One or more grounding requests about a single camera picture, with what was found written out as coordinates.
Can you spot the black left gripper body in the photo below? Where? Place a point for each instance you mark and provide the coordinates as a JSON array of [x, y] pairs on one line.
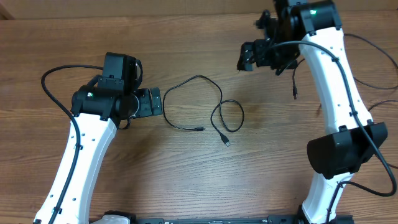
[[145, 107]]

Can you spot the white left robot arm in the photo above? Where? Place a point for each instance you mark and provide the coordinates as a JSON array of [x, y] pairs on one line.
[[96, 113]]

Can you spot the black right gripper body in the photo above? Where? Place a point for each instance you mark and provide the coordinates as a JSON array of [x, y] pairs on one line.
[[278, 57]]

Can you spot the brown cardboard back panel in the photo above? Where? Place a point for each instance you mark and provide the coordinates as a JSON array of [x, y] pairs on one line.
[[58, 9]]

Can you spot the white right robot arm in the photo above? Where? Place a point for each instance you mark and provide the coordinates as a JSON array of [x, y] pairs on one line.
[[313, 30]]

